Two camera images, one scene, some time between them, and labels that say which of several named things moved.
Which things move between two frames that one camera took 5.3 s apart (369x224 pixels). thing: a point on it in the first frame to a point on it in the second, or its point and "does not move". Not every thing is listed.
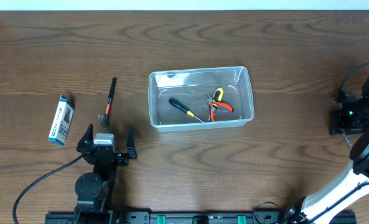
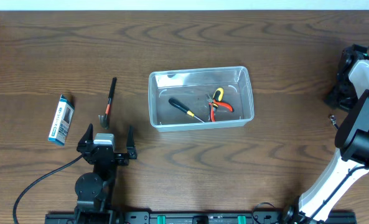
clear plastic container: x=200 y=99 does not move
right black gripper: x=338 y=123 to x=331 y=96
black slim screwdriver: x=183 y=108 does not move
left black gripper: x=120 y=160 does not move
